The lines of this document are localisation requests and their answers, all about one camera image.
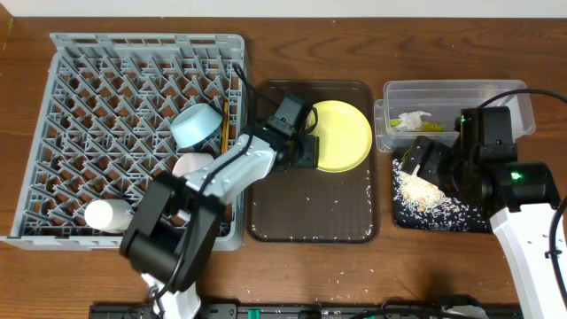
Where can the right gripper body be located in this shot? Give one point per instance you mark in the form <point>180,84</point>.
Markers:
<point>435,164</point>

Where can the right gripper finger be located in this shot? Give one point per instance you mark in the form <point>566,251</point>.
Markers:
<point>417,154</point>
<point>437,164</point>

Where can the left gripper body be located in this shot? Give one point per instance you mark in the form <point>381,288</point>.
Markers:
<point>304,151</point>

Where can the green snack wrapper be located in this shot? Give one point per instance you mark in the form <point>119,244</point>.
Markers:
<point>425,126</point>

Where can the white tissue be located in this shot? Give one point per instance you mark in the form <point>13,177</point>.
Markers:
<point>411,121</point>

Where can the yellow round plate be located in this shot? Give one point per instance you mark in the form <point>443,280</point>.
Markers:
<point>345,136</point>

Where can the light blue bowl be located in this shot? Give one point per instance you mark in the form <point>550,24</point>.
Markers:
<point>194,125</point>

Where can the white pink bowl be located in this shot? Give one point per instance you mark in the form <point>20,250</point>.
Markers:
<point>190,162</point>

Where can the white cylindrical cup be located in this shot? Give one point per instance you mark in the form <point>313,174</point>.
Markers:
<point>108,215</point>

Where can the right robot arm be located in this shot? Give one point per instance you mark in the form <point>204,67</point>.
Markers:
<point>519,200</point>

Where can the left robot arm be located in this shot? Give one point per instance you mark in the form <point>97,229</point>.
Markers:
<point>172,234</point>

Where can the clear plastic waste bin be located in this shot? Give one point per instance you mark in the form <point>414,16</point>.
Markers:
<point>442,100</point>

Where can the spilled rice food waste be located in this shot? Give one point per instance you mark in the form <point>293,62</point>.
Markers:
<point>421,195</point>

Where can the grey plastic dishwasher rack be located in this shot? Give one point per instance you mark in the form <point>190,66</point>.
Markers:
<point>103,129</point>

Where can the black rectangular tray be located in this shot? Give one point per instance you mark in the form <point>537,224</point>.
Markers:
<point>425,217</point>

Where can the dark brown serving tray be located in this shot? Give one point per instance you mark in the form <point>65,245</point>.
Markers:
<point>302,205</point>

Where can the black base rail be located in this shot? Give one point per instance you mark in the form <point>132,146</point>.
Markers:
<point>232,311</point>

